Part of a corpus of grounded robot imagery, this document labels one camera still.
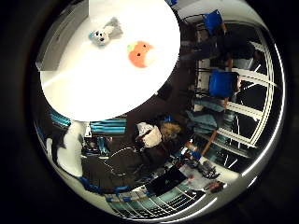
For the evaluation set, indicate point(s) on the grey and white plush dog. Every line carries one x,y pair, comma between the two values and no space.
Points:
101,35

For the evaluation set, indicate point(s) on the black jacket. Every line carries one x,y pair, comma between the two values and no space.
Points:
124,169

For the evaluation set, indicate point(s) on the seated person in dark clothes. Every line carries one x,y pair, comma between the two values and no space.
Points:
233,46

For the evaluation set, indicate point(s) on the person with blond hair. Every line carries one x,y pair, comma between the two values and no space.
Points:
169,130

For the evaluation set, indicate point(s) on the orange round plush toy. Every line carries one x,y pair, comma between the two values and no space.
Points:
140,56

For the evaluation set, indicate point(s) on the teal jacket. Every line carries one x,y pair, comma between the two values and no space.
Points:
202,121

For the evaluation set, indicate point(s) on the white window frame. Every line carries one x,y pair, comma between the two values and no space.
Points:
246,110

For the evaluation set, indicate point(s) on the black laptop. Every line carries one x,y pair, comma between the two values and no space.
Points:
165,182

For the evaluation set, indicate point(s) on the blue striped rack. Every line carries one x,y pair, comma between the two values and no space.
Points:
109,127

